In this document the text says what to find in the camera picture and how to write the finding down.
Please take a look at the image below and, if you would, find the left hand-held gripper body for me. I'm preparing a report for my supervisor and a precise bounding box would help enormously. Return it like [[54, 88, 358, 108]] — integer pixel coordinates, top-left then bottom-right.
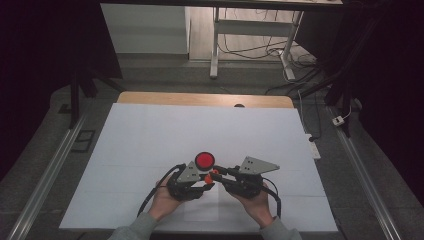
[[166, 161, 205, 202]]

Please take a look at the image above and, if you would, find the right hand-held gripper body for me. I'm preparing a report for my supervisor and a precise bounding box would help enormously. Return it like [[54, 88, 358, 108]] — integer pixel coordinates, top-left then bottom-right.
[[223, 156, 281, 200]]

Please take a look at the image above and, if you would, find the round red ink pad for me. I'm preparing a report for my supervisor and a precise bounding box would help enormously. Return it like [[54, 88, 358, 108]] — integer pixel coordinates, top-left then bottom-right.
[[194, 151, 216, 172]]

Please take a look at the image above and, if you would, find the person's right hand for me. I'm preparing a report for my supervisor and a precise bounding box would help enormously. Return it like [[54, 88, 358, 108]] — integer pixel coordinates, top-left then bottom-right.
[[229, 182, 275, 230]]

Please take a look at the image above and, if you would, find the person's left hand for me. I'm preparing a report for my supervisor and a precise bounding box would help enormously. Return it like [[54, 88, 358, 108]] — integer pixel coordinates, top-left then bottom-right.
[[148, 175, 188, 222]]

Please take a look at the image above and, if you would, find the white paper sheet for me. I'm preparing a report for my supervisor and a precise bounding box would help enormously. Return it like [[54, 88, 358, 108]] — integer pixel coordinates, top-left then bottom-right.
[[183, 179, 220, 223]]

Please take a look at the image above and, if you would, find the white table cover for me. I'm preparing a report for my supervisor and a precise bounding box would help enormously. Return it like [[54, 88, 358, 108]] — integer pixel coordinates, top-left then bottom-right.
[[58, 102, 339, 234]]

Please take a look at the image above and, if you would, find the white power strip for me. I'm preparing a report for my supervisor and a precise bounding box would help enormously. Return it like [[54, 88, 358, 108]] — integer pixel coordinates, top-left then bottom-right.
[[305, 133, 322, 160]]

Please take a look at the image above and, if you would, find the wooden table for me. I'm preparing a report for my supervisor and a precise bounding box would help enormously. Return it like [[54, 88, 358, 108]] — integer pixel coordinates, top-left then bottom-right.
[[116, 91, 295, 110]]

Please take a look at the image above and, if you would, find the black metal stand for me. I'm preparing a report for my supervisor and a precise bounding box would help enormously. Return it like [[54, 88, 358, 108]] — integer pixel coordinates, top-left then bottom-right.
[[299, 0, 388, 138], [67, 64, 127, 130]]

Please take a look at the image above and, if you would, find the white cabinet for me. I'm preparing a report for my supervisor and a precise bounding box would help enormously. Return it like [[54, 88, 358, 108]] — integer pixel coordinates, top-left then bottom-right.
[[100, 3, 191, 55]]

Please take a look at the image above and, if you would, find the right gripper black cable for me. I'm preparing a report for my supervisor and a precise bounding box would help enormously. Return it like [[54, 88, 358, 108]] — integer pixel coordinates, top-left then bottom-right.
[[261, 177, 283, 220]]

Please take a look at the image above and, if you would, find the aluminium floor rail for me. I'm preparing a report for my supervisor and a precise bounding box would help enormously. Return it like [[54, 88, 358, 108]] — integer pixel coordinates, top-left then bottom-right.
[[327, 105, 404, 240], [5, 111, 88, 240]]

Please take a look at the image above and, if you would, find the tangle of floor cables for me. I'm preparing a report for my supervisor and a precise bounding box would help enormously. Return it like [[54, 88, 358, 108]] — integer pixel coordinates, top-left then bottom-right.
[[218, 8, 321, 96]]

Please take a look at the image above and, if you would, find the white desk frame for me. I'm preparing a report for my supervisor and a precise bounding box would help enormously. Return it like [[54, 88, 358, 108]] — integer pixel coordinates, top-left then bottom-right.
[[209, 6, 305, 81]]

